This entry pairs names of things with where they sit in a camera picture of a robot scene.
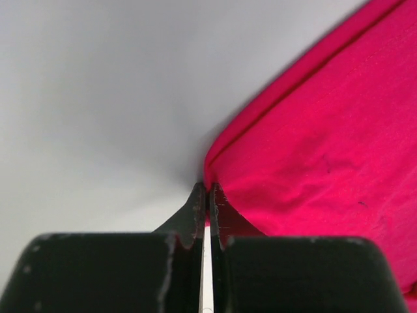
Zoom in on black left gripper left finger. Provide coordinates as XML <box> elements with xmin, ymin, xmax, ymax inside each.
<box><xmin>11</xmin><ymin>183</ymin><xmax>206</xmax><ymax>312</ymax></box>

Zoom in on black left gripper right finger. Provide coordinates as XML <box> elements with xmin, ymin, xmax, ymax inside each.
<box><xmin>208</xmin><ymin>184</ymin><xmax>408</xmax><ymax>312</ymax></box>

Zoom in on red t shirt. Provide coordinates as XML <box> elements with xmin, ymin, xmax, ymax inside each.
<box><xmin>204</xmin><ymin>1</ymin><xmax>416</xmax><ymax>312</ymax></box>

